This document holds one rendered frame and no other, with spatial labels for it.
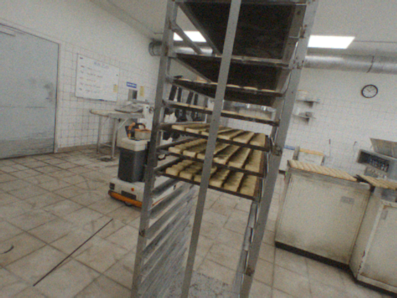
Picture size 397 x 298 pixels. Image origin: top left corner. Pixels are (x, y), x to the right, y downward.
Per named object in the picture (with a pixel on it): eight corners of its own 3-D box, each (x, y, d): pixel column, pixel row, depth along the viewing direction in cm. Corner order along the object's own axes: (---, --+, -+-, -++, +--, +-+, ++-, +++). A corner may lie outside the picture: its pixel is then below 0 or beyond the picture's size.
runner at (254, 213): (255, 178, 135) (257, 174, 134) (260, 179, 134) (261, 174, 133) (247, 226, 74) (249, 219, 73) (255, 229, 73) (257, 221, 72)
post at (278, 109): (236, 290, 148) (293, 34, 119) (240, 292, 147) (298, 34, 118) (235, 293, 145) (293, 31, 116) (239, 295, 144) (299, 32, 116)
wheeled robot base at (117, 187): (106, 196, 268) (107, 177, 264) (138, 182, 327) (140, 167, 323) (149, 213, 245) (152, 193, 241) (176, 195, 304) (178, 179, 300)
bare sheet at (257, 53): (217, 53, 130) (218, 51, 129) (285, 60, 119) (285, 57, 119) (178, 2, 73) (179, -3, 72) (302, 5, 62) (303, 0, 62)
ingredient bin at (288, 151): (266, 171, 547) (272, 143, 534) (268, 166, 605) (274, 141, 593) (288, 177, 528) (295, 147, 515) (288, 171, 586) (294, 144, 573)
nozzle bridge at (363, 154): (385, 184, 231) (395, 154, 225) (432, 212, 163) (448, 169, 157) (350, 177, 240) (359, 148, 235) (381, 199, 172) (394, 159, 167)
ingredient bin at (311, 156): (292, 177, 526) (299, 148, 513) (293, 172, 584) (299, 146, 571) (316, 184, 505) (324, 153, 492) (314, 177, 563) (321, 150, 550)
